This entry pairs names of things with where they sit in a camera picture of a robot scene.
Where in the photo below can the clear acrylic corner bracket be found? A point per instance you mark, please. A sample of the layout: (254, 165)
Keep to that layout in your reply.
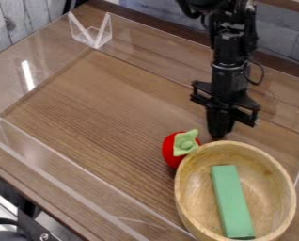
(90, 36)

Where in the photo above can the green rectangular block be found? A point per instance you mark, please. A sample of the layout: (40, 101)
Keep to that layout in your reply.
(230, 201)

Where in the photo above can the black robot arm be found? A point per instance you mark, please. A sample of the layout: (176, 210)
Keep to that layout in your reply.
(229, 20)

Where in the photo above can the clear acrylic enclosure wall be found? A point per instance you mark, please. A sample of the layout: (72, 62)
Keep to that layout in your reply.
(85, 113)

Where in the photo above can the wooden bowl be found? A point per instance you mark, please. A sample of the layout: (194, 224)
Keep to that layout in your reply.
(266, 186)

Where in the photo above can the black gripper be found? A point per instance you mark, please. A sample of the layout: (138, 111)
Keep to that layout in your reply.
(224, 110)

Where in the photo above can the black metal bracket bottom left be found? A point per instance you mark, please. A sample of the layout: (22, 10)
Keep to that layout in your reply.
(32, 229)

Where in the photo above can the red plush fruit green leaf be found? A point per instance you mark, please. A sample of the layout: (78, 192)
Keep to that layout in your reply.
(177, 145)

